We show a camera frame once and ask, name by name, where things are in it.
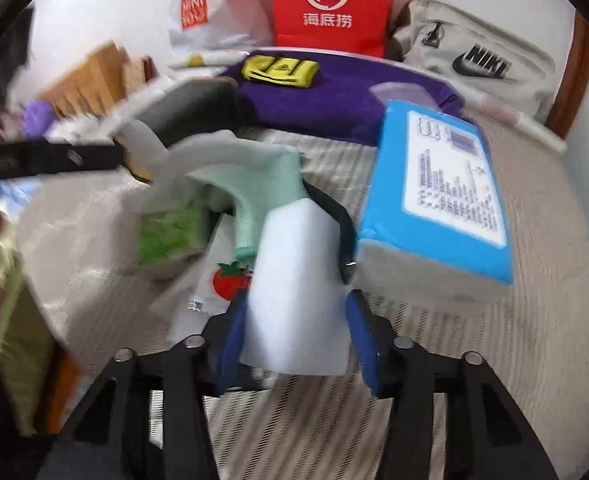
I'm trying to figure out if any tomato print white packet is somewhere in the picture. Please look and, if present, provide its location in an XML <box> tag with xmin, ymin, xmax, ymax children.
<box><xmin>166</xmin><ymin>214</ymin><xmax>251</xmax><ymax>344</ymax></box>

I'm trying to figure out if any green packet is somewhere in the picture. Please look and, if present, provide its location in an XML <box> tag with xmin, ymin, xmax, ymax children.
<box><xmin>135</xmin><ymin>185</ymin><xmax>211</xmax><ymax>281</ymax></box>

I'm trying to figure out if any yellow adidas mini bag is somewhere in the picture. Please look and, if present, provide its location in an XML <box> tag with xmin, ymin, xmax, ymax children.
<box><xmin>241</xmin><ymin>55</ymin><xmax>319</xmax><ymax>89</ymax></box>

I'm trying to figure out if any plush toys pile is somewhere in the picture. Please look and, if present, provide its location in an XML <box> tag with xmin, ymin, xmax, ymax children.
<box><xmin>0</xmin><ymin>100</ymin><xmax>57</xmax><ymax>144</ymax></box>

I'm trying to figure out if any wooden headboard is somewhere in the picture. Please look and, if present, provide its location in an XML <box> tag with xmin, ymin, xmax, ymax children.
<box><xmin>36</xmin><ymin>41</ymin><xmax>158</xmax><ymax>119</ymax></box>

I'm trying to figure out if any dark green book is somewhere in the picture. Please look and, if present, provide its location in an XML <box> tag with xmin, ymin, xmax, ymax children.
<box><xmin>109</xmin><ymin>77</ymin><xmax>240</xmax><ymax>183</ymax></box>

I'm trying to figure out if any blue tissue pack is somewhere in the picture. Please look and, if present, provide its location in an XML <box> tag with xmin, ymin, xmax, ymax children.
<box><xmin>354</xmin><ymin>101</ymin><xmax>513</xmax><ymax>316</ymax></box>

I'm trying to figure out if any white Miniso plastic bag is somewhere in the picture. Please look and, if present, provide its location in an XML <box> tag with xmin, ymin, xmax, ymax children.
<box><xmin>168</xmin><ymin>0</ymin><xmax>274</xmax><ymax>56</ymax></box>

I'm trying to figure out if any clear plastic wrap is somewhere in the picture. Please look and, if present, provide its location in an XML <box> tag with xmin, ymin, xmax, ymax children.
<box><xmin>369</xmin><ymin>81</ymin><xmax>439</xmax><ymax>110</ymax></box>

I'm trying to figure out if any purple towel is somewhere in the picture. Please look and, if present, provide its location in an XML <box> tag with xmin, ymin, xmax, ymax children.
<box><xmin>223</xmin><ymin>49</ymin><xmax>465</xmax><ymax>146</ymax></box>

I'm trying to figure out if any beige Nike bag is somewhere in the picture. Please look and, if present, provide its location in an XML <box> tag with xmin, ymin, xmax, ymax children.
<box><xmin>393</xmin><ymin>0</ymin><xmax>557</xmax><ymax>122</ymax></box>

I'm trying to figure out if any red paper shopping bag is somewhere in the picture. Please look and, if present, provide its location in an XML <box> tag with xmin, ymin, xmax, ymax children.
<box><xmin>273</xmin><ymin>0</ymin><xmax>393</xmax><ymax>58</ymax></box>

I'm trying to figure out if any brown wooden door frame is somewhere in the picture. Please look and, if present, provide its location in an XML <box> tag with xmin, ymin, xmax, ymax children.
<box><xmin>546</xmin><ymin>11</ymin><xmax>589</xmax><ymax>140</ymax></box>

